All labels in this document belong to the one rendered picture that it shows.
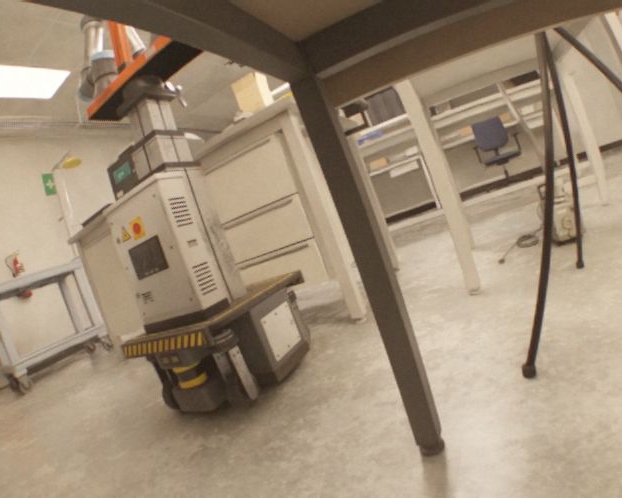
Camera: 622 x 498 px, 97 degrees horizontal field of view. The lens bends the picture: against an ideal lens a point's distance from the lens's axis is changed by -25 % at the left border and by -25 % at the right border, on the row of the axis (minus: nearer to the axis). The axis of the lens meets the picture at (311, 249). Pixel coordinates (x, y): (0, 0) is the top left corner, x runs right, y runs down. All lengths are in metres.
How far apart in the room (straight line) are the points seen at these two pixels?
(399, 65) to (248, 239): 1.11
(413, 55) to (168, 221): 0.73
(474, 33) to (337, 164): 0.31
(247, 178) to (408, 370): 1.13
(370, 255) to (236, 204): 1.10
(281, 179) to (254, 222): 0.22
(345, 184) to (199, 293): 0.61
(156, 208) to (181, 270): 0.18
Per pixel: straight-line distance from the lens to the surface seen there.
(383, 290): 0.51
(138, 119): 1.32
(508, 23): 0.63
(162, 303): 1.11
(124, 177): 2.11
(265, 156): 1.46
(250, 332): 1.05
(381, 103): 3.62
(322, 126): 0.51
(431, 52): 0.60
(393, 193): 6.03
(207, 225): 1.19
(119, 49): 1.44
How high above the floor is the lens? 0.42
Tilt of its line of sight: 4 degrees down
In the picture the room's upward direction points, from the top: 20 degrees counter-clockwise
